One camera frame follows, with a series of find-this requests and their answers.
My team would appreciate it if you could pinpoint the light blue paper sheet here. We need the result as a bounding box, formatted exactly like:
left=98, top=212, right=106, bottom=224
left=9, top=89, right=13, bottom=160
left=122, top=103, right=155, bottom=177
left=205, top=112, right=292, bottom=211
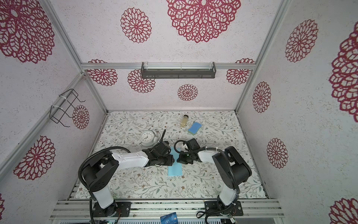
left=168, top=147, right=183, bottom=177

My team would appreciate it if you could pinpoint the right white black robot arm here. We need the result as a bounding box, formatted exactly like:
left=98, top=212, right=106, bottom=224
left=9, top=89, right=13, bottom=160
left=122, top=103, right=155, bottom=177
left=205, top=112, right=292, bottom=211
left=173, top=139, right=252, bottom=210

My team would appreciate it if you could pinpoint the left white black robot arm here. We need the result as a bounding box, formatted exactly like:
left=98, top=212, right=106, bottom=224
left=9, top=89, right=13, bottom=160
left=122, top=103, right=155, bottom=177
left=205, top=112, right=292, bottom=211
left=78, top=142, right=174, bottom=210

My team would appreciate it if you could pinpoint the white alarm clock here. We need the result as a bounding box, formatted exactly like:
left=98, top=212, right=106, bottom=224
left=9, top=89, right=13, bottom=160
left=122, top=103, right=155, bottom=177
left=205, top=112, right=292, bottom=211
left=140, top=130, right=159, bottom=147

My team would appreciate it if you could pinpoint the blue green sponge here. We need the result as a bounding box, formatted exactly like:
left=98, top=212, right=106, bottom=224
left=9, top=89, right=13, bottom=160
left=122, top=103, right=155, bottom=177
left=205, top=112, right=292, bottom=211
left=188, top=122, right=202, bottom=135

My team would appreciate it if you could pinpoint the small yellow liquid jar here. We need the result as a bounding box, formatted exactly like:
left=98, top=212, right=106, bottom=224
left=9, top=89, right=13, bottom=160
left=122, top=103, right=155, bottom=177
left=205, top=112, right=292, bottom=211
left=180, top=114, right=189, bottom=127

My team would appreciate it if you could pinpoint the blue card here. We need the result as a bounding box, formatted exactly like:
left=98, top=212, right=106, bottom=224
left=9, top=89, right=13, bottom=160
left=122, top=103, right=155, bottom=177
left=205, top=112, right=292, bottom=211
left=160, top=212, right=179, bottom=224

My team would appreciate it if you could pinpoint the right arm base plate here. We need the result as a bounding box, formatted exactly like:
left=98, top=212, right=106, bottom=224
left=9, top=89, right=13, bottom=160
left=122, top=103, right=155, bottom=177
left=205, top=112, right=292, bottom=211
left=204, top=201, right=243, bottom=216

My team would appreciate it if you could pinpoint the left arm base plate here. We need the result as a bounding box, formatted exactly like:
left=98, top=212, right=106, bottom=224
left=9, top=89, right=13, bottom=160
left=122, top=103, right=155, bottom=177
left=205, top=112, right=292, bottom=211
left=91, top=202, right=131, bottom=217

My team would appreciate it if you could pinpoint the black wall shelf rack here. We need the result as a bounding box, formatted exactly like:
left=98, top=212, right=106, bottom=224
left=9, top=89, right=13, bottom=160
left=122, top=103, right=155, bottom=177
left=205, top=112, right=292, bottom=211
left=140, top=63, right=217, bottom=79

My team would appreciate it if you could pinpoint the black wire wall basket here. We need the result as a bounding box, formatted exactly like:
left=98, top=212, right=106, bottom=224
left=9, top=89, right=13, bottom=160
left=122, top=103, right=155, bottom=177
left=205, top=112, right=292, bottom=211
left=49, top=88, right=85, bottom=128

